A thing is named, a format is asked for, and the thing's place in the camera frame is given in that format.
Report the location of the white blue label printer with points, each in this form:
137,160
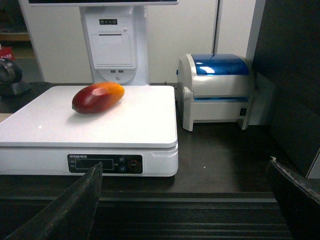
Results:
214,88

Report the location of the black ribbed counter cabinet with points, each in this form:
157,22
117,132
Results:
221,191

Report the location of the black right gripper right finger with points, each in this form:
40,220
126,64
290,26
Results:
298,198

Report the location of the beige plastic tray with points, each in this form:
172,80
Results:
4,116

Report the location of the white POS terminal stand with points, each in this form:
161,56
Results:
115,34

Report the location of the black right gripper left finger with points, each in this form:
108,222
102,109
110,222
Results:
70,216

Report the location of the dark red mango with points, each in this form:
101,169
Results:
97,98

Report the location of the black barcode scanner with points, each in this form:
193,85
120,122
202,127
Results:
11,79

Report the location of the white checkout scale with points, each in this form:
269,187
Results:
136,137

